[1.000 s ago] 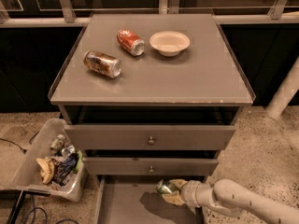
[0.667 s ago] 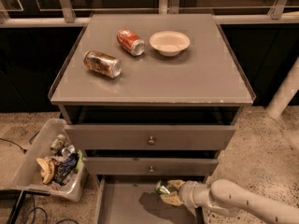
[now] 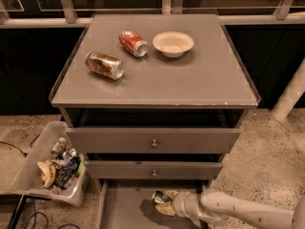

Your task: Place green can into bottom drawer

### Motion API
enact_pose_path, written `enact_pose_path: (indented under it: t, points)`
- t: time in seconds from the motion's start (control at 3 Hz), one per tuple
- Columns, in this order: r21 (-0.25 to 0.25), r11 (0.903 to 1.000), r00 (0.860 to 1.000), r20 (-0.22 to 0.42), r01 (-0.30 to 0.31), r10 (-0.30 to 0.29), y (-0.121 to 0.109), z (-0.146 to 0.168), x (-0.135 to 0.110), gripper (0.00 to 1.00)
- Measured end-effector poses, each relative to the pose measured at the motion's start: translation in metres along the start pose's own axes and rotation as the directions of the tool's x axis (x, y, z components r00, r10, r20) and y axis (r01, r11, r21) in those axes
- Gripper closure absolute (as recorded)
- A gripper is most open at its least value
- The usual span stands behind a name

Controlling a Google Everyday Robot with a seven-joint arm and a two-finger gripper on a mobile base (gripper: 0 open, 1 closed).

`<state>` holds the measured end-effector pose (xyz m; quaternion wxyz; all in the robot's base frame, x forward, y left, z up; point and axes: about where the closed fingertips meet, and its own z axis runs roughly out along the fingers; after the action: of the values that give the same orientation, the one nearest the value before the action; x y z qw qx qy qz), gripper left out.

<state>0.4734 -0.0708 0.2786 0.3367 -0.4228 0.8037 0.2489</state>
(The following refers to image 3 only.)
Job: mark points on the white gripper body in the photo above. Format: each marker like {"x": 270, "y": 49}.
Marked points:
{"x": 178, "y": 202}

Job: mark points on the green soda can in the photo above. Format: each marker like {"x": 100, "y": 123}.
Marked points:
{"x": 160, "y": 198}

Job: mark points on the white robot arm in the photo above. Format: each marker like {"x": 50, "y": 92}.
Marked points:
{"x": 213, "y": 207}

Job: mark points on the grey bottom drawer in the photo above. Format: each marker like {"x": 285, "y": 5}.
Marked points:
{"x": 127, "y": 204}

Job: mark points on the grey drawer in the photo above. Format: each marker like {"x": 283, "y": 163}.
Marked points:
{"x": 153, "y": 169}
{"x": 153, "y": 140}
{"x": 127, "y": 204}

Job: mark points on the grey middle drawer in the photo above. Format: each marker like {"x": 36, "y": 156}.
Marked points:
{"x": 153, "y": 169}

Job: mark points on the grey drawer cabinet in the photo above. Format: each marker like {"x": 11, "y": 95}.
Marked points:
{"x": 207, "y": 87}

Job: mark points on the grey top drawer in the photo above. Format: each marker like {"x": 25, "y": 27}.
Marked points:
{"x": 153, "y": 140}

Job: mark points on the can in bin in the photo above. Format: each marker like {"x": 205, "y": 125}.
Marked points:
{"x": 59, "y": 146}

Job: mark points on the brown orange soda can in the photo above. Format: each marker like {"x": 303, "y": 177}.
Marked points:
{"x": 104, "y": 65}

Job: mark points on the red soda can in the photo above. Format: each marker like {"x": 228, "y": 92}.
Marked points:
{"x": 133, "y": 43}

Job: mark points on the dark blue snack bag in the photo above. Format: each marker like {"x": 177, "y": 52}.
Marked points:
{"x": 65, "y": 172}

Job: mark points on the clear plastic bin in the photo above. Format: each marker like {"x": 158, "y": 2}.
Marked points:
{"x": 28, "y": 181}

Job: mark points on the tan crumpled snack bag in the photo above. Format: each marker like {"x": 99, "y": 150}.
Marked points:
{"x": 48, "y": 173}

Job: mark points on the white paper bowl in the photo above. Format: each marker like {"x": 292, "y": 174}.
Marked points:
{"x": 173, "y": 44}

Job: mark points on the white post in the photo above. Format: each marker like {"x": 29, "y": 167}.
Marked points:
{"x": 294, "y": 90}

